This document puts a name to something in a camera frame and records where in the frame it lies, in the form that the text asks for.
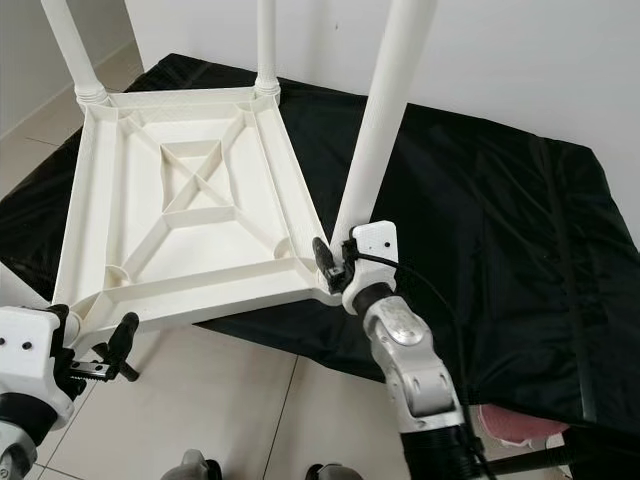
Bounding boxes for white plastic table top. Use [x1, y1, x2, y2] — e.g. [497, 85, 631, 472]
[50, 85, 346, 341]

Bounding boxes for black metal table frame bar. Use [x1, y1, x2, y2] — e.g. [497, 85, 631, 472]
[485, 430, 640, 476]

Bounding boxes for pink slipper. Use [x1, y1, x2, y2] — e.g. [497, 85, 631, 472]
[475, 405, 566, 443]

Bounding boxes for grey robot foot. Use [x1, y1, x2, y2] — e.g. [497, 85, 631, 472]
[168, 450, 223, 480]
[305, 462, 366, 480]

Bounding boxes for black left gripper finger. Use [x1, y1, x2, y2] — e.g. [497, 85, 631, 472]
[108, 312, 141, 367]

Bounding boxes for black table cloth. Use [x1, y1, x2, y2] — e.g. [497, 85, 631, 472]
[0, 52, 640, 436]

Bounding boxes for grey left robot foot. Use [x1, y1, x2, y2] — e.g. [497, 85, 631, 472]
[168, 450, 223, 480]

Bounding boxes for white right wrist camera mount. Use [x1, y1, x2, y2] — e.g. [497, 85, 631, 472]
[340, 220, 401, 313]

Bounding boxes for grey right robot foot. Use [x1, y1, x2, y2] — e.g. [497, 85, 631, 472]
[305, 462, 366, 480]

